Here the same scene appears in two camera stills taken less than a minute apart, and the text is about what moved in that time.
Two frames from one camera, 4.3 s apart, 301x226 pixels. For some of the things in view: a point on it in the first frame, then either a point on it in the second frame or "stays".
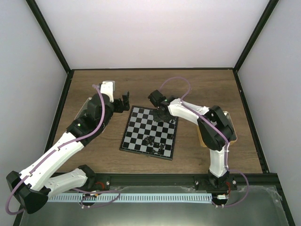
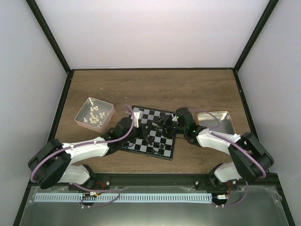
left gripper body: (120, 108) to (142, 135)
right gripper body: (160, 117) to (173, 125)
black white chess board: (143, 134) stays
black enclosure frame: (70, 71) stays
